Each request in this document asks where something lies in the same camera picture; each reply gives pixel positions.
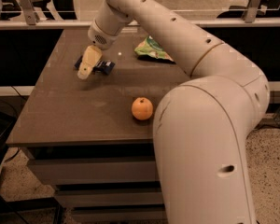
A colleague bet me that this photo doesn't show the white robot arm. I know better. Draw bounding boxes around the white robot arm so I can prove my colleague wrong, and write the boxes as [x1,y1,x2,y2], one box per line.
[88,0,270,224]

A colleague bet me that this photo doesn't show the orange fruit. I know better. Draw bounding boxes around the orange fruit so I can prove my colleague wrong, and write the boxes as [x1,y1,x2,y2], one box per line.
[132,97,153,120]

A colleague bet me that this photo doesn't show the black office chair left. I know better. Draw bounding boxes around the black office chair left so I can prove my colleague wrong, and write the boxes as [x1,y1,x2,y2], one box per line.
[0,0,54,21]

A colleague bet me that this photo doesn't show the black office chair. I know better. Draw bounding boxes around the black office chair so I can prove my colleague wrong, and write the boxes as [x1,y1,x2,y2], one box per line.
[0,0,54,21]
[218,0,280,22]

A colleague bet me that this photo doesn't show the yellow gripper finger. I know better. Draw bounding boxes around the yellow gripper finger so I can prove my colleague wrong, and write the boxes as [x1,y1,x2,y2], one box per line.
[77,45,102,79]

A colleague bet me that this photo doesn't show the blue rxbar blueberry bar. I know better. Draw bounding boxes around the blue rxbar blueberry bar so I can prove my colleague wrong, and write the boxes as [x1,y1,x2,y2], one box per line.
[74,57,115,75]

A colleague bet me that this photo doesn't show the black office chair right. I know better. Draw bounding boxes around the black office chair right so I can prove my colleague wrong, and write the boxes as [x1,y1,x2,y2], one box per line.
[218,0,280,22]

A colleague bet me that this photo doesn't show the green snack chip bag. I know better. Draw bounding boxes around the green snack chip bag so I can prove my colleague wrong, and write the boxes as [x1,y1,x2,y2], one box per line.
[134,35,173,62]

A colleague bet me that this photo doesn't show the grey drawer cabinet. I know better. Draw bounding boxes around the grey drawer cabinet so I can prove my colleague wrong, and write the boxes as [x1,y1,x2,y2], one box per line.
[8,28,189,222]

